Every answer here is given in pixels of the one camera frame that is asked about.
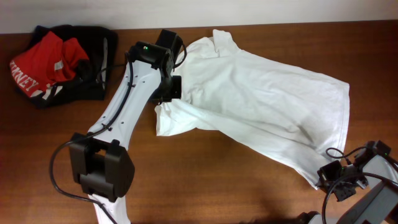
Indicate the white t-shirt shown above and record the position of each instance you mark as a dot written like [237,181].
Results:
[286,113]

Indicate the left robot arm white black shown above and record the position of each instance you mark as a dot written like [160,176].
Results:
[99,159]

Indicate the red and black folded garment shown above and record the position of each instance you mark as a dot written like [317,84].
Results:
[50,68]

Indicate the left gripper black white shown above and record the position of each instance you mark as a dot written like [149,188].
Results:
[175,93]

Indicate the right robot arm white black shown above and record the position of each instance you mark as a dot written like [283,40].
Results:
[366,167]

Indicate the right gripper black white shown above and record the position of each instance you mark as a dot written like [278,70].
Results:
[325,172]

